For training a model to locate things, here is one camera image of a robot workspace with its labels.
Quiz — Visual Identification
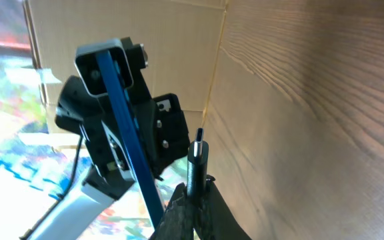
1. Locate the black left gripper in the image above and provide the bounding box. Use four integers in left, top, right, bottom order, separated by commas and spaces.
55, 37, 189, 200

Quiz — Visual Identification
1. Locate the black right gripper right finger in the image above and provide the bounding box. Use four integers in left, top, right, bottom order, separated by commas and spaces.
194, 175, 251, 240

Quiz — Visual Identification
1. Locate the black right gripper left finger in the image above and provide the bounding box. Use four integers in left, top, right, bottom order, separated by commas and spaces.
149, 183, 193, 240

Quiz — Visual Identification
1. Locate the black USB charging cable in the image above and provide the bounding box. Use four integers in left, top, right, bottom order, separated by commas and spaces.
186, 127, 210, 201

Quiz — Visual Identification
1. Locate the blue Galaxy smartphone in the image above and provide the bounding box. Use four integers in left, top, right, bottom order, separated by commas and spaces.
95, 50, 165, 229

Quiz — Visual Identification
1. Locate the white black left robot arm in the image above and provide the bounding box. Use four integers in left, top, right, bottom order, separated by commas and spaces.
24, 37, 189, 239

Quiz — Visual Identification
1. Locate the brown cardboard box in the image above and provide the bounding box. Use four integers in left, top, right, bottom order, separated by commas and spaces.
24, 0, 225, 148

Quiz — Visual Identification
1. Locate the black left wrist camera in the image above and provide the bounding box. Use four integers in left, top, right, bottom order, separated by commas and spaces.
75, 39, 133, 97

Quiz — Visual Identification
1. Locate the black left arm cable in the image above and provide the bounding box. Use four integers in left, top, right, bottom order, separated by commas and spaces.
18, 135, 83, 240

